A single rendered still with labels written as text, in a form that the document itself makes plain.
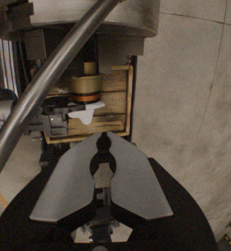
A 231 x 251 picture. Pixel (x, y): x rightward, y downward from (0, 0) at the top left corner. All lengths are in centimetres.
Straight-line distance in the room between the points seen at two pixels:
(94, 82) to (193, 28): 162
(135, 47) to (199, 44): 158
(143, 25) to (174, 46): 148
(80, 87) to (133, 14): 17
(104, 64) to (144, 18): 14
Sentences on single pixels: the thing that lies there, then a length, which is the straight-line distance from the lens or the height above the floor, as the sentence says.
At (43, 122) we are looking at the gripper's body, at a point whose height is 112.
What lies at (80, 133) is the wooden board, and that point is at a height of 89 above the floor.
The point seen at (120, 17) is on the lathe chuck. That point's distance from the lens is 21.
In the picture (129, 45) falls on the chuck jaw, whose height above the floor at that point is 110.
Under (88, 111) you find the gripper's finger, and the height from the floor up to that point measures 110.
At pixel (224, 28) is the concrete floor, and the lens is 216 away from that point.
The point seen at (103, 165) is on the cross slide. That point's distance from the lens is 64.
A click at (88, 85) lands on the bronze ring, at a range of 32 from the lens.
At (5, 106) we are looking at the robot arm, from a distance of 39.
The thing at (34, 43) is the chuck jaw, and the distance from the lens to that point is 24.
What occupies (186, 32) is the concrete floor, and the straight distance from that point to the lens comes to 179.
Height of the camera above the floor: 143
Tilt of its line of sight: 59 degrees down
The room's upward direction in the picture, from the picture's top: 155 degrees clockwise
